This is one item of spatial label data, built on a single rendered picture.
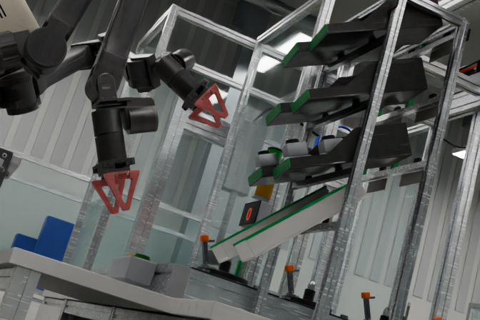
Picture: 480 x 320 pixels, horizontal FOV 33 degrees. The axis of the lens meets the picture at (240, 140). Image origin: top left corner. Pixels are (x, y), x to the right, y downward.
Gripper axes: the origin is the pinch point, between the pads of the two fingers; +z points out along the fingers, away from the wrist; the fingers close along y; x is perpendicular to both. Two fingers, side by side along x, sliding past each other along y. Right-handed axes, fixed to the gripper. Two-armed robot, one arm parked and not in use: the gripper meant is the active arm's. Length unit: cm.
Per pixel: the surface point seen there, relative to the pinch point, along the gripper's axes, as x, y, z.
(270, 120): -9.5, 3.4, 8.5
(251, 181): 4.7, 3.8, 15.3
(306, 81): -43, 49, 8
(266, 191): -8, 47, 22
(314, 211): 6.7, -20.7, 28.4
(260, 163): 1.2, 0.2, 13.9
